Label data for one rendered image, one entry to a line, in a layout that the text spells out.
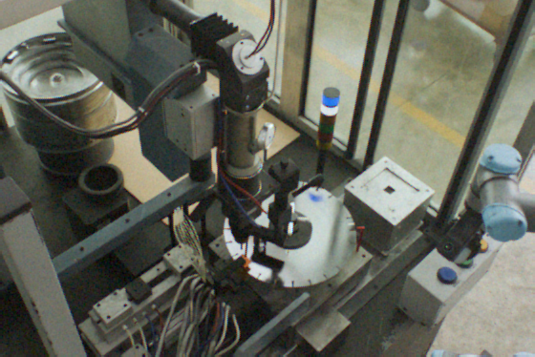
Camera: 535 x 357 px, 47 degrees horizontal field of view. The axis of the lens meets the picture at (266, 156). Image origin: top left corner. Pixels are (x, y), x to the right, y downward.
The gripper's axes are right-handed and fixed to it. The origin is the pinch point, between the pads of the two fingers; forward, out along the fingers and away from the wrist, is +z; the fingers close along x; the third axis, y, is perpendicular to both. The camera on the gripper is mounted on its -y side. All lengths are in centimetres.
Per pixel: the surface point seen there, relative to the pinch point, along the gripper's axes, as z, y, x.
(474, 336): 97, 51, -4
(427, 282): 7.5, -4.3, 2.2
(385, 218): 7.0, 3.2, 21.7
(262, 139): -45, -39, 28
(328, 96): -19, 4, 47
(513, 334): 97, 64, -14
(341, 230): 2.2, -12.0, 24.7
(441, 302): 7.7, -6.1, -3.5
